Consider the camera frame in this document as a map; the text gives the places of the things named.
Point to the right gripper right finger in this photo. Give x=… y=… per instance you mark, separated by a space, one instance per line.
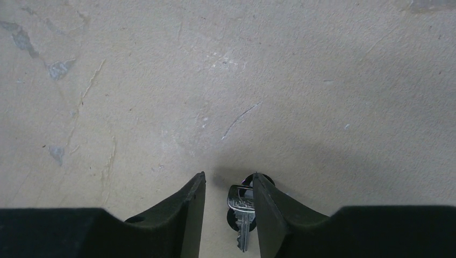
x=287 y=228

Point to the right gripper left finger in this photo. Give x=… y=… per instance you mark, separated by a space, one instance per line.
x=171 y=228

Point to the small key fob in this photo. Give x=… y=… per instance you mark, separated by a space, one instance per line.
x=241 y=212

